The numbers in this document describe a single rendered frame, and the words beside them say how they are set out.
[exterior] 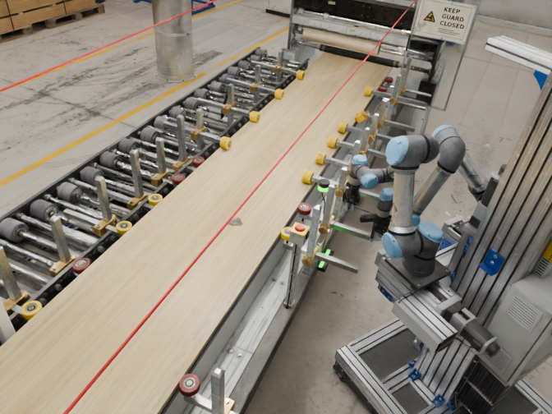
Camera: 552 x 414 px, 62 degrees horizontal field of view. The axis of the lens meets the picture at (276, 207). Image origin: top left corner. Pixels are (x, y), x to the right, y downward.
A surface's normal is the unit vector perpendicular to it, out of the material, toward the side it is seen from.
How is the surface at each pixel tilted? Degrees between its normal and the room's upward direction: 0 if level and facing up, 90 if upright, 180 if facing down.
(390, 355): 0
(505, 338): 90
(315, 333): 0
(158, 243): 0
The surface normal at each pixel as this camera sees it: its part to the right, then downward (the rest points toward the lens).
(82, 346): 0.07, -0.78
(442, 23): -0.40, 0.54
